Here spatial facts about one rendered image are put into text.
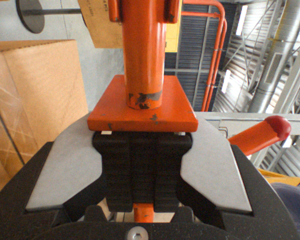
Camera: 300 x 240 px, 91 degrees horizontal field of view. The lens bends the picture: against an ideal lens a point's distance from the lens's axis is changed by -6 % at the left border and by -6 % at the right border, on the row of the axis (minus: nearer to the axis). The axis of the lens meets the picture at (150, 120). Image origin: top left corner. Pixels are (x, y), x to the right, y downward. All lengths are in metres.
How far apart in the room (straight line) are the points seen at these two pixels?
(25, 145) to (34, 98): 0.05
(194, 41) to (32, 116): 10.90
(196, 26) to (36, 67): 10.80
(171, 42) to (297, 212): 7.30
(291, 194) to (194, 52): 10.85
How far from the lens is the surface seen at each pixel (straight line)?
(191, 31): 10.92
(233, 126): 1.43
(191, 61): 11.19
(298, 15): 5.83
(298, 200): 0.37
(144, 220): 0.18
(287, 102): 2.91
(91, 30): 1.84
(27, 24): 2.09
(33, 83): 0.22
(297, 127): 1.80
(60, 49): 0.28
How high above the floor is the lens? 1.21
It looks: 1 degrees up
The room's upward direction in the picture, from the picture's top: 91 degrees clockwise
